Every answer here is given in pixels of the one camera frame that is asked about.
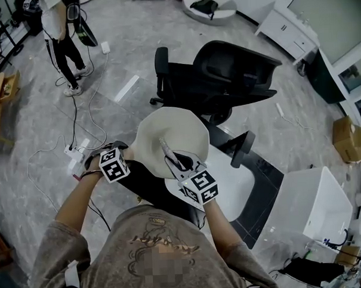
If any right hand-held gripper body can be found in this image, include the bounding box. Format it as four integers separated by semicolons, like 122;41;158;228
177;169;219;206

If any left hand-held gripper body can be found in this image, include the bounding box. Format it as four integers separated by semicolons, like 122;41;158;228
85;144;131;185

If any large white bowl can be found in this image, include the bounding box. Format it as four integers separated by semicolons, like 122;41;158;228
129;104;212;185

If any person's left forearm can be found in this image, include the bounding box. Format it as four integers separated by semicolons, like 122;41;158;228
53;172;109;236

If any person's right forearm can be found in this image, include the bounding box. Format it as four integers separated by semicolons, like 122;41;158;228
202;197;251;255

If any person's left hand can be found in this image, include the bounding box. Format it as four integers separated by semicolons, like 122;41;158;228
88;157;104;175

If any black faucet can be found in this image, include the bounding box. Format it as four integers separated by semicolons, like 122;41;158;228
224;130;257;169

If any black sink cabinet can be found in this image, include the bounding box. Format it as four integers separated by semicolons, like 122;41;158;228
119;117;289;256

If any person's brown printed shirt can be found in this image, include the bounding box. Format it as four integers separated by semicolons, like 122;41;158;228
27;198;283;288

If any black office chair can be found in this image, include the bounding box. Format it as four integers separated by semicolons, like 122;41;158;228
147;37;286;129

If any white rectangular tub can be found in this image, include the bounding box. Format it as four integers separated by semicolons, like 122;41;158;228
263;165;355;247

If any black round pan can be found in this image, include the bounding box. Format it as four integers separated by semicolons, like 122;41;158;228
73;11;98;48

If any open cardboard box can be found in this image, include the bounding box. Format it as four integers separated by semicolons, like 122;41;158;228
0;70;22;104

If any flat black bag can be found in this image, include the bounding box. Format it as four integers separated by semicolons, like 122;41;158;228
277;255;346;288

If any black coat stand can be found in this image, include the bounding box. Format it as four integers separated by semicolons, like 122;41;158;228
0;0;25;57

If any white round cushion bed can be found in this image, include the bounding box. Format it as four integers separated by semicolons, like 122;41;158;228
182;0;239;28

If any large closed cardboard box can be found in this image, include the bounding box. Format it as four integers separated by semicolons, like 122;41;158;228
331;114;361;164

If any white cabinet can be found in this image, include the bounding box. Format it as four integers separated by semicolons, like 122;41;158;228
253;0;320;68

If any small cardboard box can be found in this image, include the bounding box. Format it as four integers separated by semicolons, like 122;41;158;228
334;244;361;267

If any black bracelet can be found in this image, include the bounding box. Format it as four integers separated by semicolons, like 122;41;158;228
79;169;103;180

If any white cable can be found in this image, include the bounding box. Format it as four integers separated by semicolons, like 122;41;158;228
80;52;113;151

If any black cable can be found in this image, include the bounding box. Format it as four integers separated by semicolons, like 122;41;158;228
54;75;80;148

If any black bag with strap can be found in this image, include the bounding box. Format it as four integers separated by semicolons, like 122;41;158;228
189;0;220;21

